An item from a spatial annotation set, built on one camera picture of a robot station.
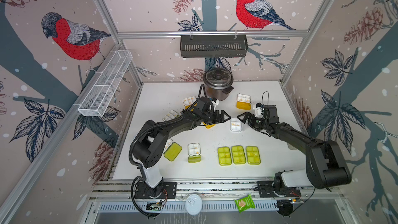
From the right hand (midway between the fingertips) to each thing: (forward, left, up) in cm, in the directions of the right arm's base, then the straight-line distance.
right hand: (242, 117), depth 90 cm
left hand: (-4, +9, +6) cm, 11 cm away
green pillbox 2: (-18, +41, -8) cm, 45 cm away
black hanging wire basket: (+46, +29, +20) cm, 58 cm away
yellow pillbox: (-2, +19, -7) cm, 21 cm away
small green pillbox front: (-19, +28, -8) cm, 35 cm away
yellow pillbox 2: (+18, -4, -8) cm, 20 cm away
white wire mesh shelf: (+6, +75, +23) cm, 78 cm away
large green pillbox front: (-19, +3, -8) cm, 21 cm away
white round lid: (-43, +26, -3) cm, 50 cm away
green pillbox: (-20, -5, -9) cm, 22 cm away
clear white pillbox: (0, +3, -9) cm, 9 cm away
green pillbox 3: (-20, +11, -8) cm, 25 cm away
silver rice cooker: (+21, +15, +7) cm, 27 cm away
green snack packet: (-42, +3, -7) cm, 42 cm away
